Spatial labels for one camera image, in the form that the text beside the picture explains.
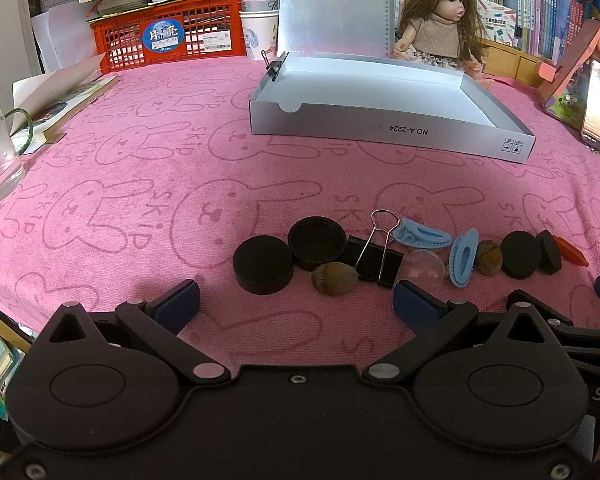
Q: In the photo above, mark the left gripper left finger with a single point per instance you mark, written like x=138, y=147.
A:
x=157, y=324

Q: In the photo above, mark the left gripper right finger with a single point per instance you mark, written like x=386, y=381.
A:
x=436, y=327

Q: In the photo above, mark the red orange clip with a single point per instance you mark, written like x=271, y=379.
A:
x=570, y=252

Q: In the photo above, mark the clear plastic dome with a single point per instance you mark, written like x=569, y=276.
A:
x=423, y=268

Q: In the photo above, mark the thin black round disc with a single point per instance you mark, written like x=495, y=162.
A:
x=551, y=259

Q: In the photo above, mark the blue hair clip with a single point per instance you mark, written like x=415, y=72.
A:
x=462, y=258
x=415, y=235

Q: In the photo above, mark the large black binder clip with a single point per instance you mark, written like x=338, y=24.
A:
x=371, y=256

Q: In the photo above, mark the brown acorn nut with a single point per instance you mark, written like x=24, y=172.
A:
x=489, y=258
x=334, y=278

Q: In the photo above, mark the black round cap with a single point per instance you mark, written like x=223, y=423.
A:
x=263, y=265

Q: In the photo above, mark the black round lid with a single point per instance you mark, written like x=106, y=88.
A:
x=314, y=241

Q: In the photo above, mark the pink bunny print cloth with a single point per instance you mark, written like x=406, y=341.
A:
x=160, y=179

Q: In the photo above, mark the pink cardboard phone stand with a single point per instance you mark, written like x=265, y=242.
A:
x=564, y=87

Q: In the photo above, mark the grey cardboard box tray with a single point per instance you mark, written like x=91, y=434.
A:
x=351, y=97

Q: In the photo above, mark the wooden drawer box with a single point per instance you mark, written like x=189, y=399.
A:
x=508, y=62

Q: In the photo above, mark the open book on left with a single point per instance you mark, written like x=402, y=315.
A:
x=52, y=99

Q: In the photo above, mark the black binder clip on box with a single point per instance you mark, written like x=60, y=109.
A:
x=273, y=68

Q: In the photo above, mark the doll with brown hair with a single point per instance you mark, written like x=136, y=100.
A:
x=442, y=33

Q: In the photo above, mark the red plastic crate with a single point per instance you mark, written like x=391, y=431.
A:
x=169, y=32

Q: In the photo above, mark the white paper cup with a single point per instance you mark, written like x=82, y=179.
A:
x=260, y=33

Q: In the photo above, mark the translucent clipboard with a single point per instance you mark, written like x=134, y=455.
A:
x=358, y=27

